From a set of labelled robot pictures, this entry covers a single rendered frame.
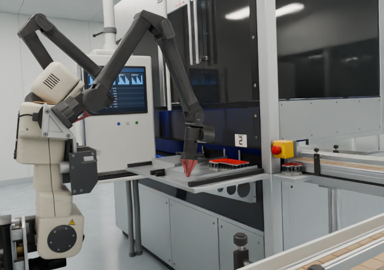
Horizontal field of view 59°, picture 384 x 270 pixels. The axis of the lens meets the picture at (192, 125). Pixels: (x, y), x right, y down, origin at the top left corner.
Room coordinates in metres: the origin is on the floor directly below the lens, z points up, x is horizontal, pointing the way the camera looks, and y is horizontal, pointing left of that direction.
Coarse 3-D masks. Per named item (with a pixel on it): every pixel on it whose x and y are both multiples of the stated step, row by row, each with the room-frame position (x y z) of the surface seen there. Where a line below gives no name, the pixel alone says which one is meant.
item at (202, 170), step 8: (168, 168) 1.59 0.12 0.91; (176, 168) 1.61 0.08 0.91; (200, 168) 1.69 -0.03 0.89; (208, 168) 1.71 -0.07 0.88; (240, 168) 1.49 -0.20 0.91; (248, 168) 1.52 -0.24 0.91; (256, 168) 1.55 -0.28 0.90; (168, 176) 1.55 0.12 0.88; (176, 176) 1.49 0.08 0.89; (184, 176) 1.44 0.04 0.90; (192, 176) 1.39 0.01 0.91; (200, 176) 1.37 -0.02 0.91; (208, 176) 1.40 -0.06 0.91; (216, 176) 1.42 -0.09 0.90
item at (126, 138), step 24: (72, 72) 2.18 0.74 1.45; (120, 72) 2.20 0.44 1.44; (144, 72) 2.27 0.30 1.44; (120, 96) 2.19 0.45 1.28; (144, 96) 2.26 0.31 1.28; (96, 120) 2.13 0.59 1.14; (120, 120) 2.19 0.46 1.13; (144, 120) 2.27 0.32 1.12; (96, 144) 2.12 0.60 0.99; (120, 144) 2.19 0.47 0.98; (144, 144) 2.26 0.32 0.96; (120, 168) 2.19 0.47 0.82
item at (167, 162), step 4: (200, 152) 2.10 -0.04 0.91; (168, 156) 1.98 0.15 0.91; (172, 156) 1.99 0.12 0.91; (176, 156) 2.00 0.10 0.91; (180, 156) 2.02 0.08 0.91; (224, 156) 1.88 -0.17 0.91; (152, 160) 1.92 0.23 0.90; (156, 160) 1.87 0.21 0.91; (160, 160) 1.83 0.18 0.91; (164, 160) 1.96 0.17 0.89; (168, 160) 1.97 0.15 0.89; (172, 160) 1.99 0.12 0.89; (176, 160) 2.00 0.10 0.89; (180, 160) 2.02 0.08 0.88; (200, 160) 1.79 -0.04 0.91; (204, 160) 1.80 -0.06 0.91; (208, 160) 1.82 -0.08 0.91; (152, 164) 1.92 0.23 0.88; (156, 164) 1.88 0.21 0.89; (160, 164) 1.83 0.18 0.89; (164, 164) 1.80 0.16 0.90; (168, 164) 1.76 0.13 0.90; (172, 164) 1.72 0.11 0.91; (176, 164) 1.71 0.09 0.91; (180, 164) 1.72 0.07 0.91
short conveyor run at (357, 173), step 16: (288, 160) 1.56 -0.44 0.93; (304, 160) 1.54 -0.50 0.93; (320, 160) 1.52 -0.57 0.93; (336, 160) 1.48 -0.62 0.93; (352, 160) 1.32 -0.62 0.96; (368, 160) 1.27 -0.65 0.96; (320, 176) 1.42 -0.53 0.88; (336, 176) 1.35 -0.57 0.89; (352, 176) 1.30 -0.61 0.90; (368, 176) 1.24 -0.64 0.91; (368, 192) 1.24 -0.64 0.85
